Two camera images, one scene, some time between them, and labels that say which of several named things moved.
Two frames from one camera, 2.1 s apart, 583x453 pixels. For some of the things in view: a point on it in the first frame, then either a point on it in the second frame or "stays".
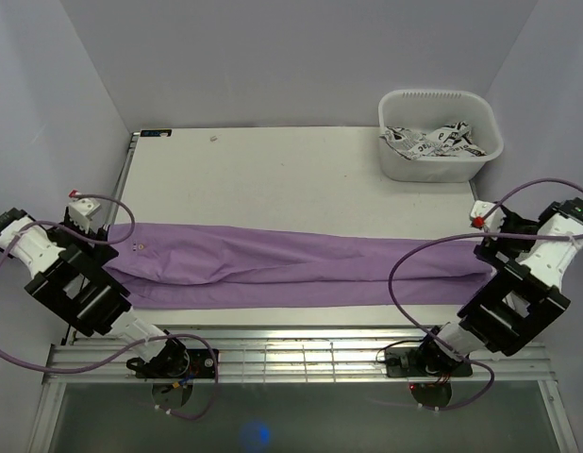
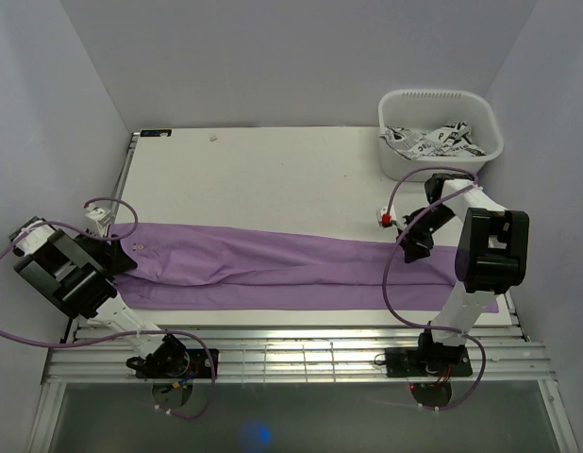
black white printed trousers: (453, 139) stays
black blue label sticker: (156, 132) stays
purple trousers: (186, 267) stays
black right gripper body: (510, 248) → (422, 232)
